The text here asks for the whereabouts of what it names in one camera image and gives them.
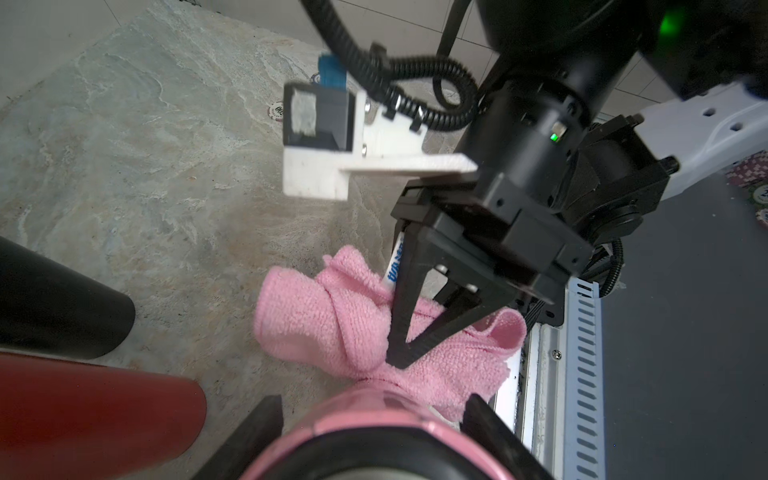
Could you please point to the pink thermos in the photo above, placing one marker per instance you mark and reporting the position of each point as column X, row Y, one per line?
column 373, row 432

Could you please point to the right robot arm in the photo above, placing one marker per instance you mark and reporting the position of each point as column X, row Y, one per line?
column 593, row 113

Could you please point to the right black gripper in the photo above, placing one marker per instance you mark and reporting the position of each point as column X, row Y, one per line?
column 516, row 230

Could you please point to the black thermos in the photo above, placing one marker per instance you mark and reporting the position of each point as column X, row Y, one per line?
column 49, row 309

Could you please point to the pink cloth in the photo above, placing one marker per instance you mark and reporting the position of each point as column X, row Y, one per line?
column 339, row 321

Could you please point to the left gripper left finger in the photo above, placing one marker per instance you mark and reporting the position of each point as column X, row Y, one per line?
column 261, row 427

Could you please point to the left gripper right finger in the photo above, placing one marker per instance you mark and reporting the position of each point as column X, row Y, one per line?
column 486, row 428

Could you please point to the red thermos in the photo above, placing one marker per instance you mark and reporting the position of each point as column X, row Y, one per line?
column 68, row 420

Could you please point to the aluminium front rail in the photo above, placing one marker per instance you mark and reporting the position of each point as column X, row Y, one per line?
column 553, row 400

